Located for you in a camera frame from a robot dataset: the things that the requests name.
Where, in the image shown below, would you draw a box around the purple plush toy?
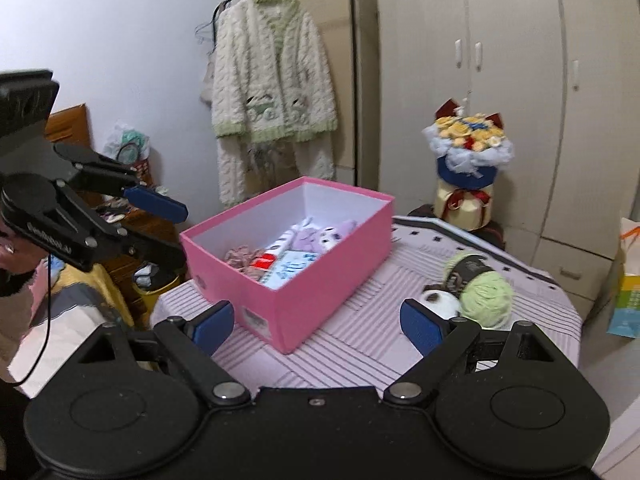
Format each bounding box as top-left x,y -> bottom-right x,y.
290,220 -> 359,254

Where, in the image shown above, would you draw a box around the pink cardboard box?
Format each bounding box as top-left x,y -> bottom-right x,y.
180,176 -> 395,355

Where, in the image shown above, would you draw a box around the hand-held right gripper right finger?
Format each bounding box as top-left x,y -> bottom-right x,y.
382,299 -> 558,406

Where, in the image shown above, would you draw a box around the cream fleece pants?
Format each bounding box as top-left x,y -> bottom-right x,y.
217,134 -> 337,207

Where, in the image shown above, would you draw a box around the white blue printed tissue pack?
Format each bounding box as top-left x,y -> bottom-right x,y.
262,250 -> 321,290

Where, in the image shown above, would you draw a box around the person's left forearm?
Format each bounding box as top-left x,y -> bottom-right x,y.
0,270 -> 35,377

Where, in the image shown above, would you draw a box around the colourful paper gift bag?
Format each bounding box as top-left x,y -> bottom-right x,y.
606,217 -> 640,337

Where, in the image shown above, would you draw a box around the cream green knit cardigan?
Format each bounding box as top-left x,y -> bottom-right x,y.
209,0 -> 339,144

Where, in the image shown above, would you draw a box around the colourful bed quilt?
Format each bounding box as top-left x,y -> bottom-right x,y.
0,259 -> 137,397

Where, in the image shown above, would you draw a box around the wooden cabinet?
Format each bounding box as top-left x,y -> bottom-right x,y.
97,194 -> 184,294

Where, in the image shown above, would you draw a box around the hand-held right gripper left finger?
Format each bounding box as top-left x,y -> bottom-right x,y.
75,301 -> 252,407

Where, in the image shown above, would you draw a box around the small panda plush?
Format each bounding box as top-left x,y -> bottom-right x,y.
422,287 -> 461,319

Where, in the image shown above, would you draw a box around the black cable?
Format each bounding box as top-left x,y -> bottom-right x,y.
0,254 -> 54,387

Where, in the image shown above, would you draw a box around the wooden headboard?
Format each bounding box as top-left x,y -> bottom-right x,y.
44,103 -> 94,149

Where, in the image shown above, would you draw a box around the beige wardrobe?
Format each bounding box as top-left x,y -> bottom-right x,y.
257,0 -> 640,307

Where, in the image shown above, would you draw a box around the white green plastic bag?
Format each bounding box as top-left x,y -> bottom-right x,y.
102,121 -> 151,162

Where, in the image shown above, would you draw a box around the yellow flower bouquet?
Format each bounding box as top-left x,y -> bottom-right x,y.
422,100 -> 515,231

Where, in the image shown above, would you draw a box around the person's left hand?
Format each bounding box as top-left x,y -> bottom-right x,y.
0,227 -> 27,279

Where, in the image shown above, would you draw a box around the yellow bin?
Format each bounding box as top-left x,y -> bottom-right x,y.
132,264 -> 182,317

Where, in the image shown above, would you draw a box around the green yarn ball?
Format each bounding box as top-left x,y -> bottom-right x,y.
442,251 -> 515,331

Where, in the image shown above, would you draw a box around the striped lilac tablecloth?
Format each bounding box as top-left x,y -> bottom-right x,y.
150,215 -> 584,391

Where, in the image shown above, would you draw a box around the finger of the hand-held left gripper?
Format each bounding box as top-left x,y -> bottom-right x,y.
95,230 -> 188,279
52,142 -> 190,224

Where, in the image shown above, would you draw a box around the black clothes rack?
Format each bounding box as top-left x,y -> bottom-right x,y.
212,0 -> 361,187

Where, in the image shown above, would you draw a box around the striped white cloth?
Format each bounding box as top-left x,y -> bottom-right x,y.
264,217 -> 314,261

